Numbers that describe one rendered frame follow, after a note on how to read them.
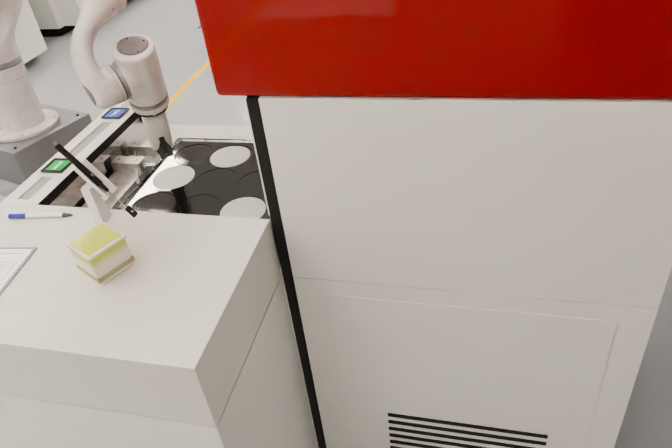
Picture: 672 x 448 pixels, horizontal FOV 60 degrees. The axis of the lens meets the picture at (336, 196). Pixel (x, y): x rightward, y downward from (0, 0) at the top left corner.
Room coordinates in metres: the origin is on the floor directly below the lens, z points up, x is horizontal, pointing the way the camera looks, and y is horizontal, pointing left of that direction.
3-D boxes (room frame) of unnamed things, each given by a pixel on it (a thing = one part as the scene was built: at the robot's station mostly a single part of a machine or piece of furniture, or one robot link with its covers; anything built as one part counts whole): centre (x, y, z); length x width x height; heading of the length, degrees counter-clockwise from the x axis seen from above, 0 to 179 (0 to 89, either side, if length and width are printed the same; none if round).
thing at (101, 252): (0.79, 0.42, 1.00); 0.07 x 0.07 x 0.07; 47
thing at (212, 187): (1.14, 0.27, 0.90); 0.34 x 0.34 x 0.01; 73
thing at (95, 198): (0.94, 0.45, 1.03); 0.06 x 0.04 x 0.13; 73
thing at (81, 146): (1.31, 0.60, 0.89); 0.55 x 0.09 x 0.14; 163
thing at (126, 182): (1.20, 0.53, 0.87); 0.36 x 0.08 x 0.03; 163
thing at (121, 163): (1.28, 0.51, 0.89); 0.08 x 0.03 x 0.03; 73
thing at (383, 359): (1.16, -0.32, 0.41); 0.82 x 0.70 x 0.82; 163
